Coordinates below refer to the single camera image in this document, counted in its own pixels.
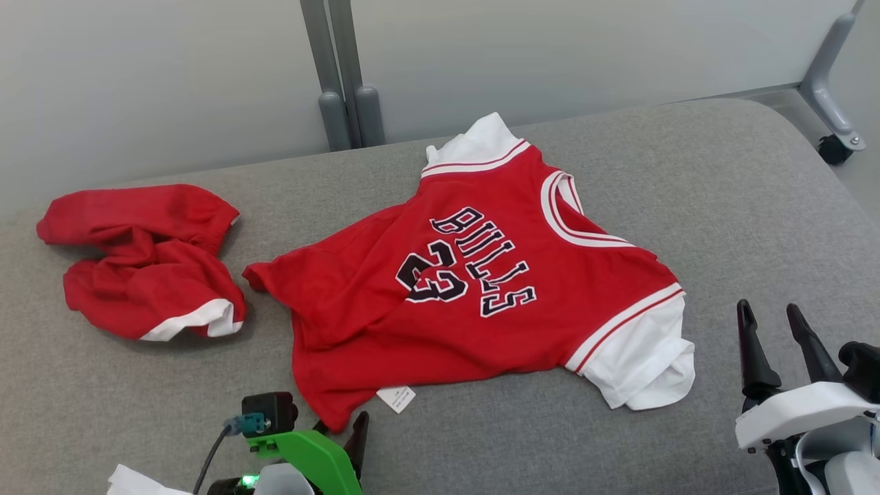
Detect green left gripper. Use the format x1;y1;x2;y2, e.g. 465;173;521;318
247;411;370;495

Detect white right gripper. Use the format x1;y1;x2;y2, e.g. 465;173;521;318
736;299;880;451

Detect red Bulls basketball jersey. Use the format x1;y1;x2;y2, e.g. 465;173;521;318
242;112;696;434

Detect red shorts with white hem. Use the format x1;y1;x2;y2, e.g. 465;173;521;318
36;183;247;342

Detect white tape label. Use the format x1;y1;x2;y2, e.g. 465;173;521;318
107;464;195;495

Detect black caster wheel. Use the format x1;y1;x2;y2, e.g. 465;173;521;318
818;134;854;166

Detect grey partition foot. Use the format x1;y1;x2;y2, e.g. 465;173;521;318
797;0;867;152

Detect teal cable connector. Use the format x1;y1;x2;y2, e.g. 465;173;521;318
223;412;267;437

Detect grey partition post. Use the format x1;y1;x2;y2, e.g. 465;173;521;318
300;0;351;152
329;0;386;147

